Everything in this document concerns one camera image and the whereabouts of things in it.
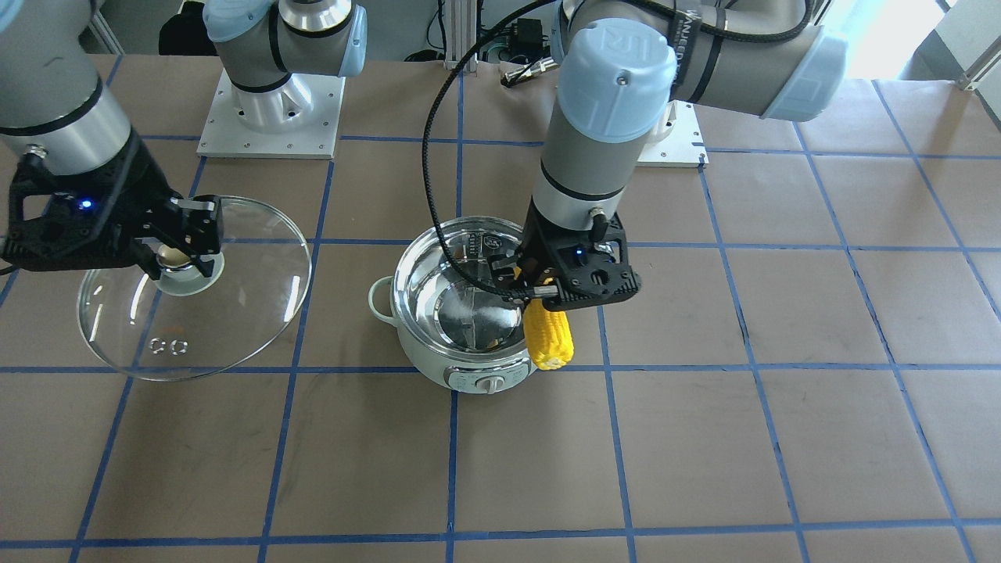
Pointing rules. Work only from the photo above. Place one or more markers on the pale green electric pot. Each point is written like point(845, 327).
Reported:
point(453, 332)

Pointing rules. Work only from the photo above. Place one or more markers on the glass pot lid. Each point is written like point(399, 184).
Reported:
point(182, 325)

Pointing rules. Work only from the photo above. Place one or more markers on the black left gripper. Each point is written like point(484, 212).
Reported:
point(537, 237)

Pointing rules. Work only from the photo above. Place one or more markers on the aluminium frame post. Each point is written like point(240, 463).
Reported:
point(460, 33)

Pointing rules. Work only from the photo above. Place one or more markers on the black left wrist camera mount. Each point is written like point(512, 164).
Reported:
point(586, 272)

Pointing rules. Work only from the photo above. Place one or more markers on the yellow corn cob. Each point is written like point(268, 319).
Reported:
point(548, 336)

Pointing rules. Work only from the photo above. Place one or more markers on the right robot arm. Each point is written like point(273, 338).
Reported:
point(54, 97)

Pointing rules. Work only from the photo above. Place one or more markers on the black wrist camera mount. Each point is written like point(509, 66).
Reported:
point(44, 222)
point(586, 272)

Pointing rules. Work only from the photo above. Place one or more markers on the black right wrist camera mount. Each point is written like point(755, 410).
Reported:
point(44, 222)

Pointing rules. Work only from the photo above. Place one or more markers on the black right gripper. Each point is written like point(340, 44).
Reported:
point(139, 190)

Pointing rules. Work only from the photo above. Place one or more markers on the black power adapter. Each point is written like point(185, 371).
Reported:
point(526, 38)

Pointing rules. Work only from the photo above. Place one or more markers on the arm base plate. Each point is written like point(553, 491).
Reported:
point(676, 140)
point(300, 119)

